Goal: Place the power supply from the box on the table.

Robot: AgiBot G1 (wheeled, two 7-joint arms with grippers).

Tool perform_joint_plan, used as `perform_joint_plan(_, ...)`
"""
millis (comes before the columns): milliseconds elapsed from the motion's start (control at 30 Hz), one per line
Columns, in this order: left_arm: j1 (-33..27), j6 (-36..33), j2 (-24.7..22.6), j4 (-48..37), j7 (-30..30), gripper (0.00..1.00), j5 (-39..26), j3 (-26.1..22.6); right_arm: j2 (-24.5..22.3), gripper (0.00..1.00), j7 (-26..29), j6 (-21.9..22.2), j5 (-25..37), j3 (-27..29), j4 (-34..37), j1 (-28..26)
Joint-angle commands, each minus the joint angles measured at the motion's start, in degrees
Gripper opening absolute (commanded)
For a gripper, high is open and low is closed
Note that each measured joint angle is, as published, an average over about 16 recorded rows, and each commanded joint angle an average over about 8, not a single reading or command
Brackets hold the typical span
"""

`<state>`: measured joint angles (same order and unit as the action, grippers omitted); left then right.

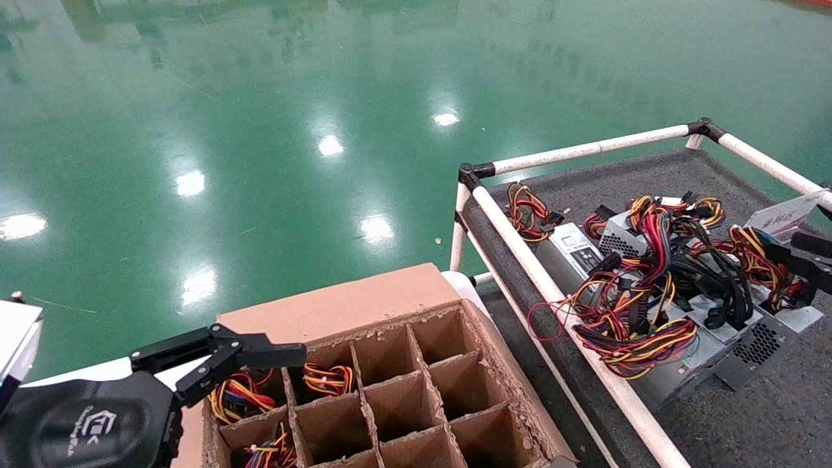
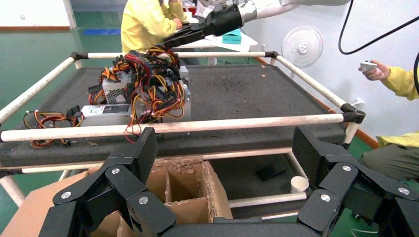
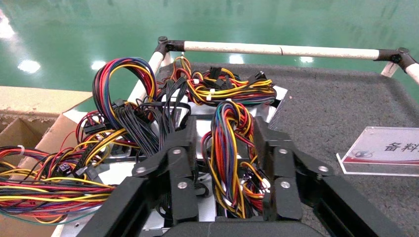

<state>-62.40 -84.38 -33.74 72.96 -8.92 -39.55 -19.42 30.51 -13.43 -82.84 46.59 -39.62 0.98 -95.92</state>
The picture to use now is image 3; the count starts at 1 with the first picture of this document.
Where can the white pipe frame cart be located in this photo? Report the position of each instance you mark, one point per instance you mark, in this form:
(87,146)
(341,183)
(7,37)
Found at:
(327,108)

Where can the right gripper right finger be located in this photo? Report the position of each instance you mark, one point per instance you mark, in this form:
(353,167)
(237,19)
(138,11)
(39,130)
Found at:
(281,183)

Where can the cardboard box with dividers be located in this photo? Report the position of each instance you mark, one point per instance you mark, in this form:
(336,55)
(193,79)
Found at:
(32,101)

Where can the black pipe joint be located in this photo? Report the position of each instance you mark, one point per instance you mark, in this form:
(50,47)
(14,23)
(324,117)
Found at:
(397,55)
(168,45)

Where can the clear acrylic sign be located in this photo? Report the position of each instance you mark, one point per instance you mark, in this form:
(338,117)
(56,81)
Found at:
(386,147)

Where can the silver power supply perforated side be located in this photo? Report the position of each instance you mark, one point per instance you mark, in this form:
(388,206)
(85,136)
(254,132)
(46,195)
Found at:
(276,111)

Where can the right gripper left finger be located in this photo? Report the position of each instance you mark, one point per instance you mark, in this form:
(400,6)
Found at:
(183,170)

